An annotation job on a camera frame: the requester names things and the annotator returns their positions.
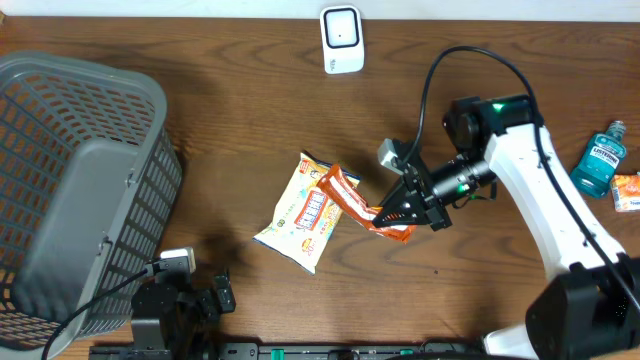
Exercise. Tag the white barcode scanner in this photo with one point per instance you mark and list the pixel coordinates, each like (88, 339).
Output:
(342, 39)

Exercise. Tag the blue Listerine mouthwash bottle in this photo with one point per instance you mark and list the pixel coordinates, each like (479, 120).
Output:
(603, 154)

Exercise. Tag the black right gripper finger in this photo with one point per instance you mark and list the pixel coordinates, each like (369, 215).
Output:
(403, 212)
(394, 200)

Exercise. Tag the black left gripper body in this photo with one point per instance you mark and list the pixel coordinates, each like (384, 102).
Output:
(203, 307)

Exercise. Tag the orange red candy bar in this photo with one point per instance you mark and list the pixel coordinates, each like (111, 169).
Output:
(343, 192)

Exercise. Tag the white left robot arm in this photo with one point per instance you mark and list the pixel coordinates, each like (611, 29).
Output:
(172, 319)

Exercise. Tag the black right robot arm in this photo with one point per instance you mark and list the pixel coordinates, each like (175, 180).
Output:
(584, 311)

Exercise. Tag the grey plastic mesh basket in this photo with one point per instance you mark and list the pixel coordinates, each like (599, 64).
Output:
(88, 181)

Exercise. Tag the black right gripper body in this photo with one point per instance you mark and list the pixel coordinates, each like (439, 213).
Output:
(422, 186)

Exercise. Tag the small orange snack packet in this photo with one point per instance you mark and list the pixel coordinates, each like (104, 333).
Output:
(626, 193)

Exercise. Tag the yellow white snack bag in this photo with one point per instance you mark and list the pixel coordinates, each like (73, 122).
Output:
(304, 217)

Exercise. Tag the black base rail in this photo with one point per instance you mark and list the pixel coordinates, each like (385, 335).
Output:
(300, 351)

